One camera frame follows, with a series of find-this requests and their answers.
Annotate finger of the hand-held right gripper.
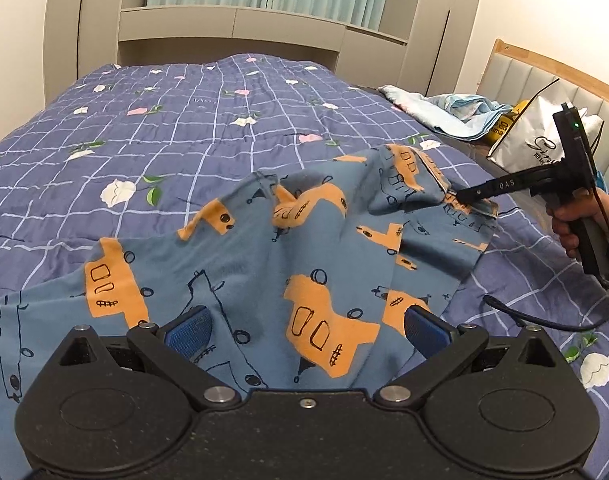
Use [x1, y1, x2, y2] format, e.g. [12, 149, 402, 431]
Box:
[456, 167, 553, 206]

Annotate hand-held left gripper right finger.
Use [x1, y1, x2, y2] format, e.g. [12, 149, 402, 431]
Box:
[373, 305, 556, 409]

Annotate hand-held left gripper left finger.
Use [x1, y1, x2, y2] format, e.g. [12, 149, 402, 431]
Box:
[58, 306, 241, 409]

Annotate blue pants with orange print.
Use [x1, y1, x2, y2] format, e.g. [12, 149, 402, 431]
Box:
[0, 142, 500, 480]

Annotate person's right hand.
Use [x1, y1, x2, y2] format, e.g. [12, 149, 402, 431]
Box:
[551, 186, 609, 261]

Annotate white shopping bag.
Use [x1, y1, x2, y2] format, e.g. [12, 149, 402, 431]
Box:
[487, 77, 606, 182]

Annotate yellow packet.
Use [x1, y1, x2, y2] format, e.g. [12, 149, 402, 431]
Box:
[485, 100, 530, 147]

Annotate light blue crumpled cloth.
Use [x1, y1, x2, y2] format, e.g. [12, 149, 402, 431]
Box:
[379, 84, 516, 142]

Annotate blue checked floral quilt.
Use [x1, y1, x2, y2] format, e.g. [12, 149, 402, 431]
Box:
[0, 52, 609, 480]

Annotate beige built-in cabinet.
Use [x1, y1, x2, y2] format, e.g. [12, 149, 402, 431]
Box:
[43, 0, 488, 111]

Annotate padded headboard with wooden frame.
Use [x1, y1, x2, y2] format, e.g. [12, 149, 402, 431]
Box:
[477, 37, 609, 192]

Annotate black cable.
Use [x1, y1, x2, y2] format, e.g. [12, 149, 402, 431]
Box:
[483, 125, 609, 333]

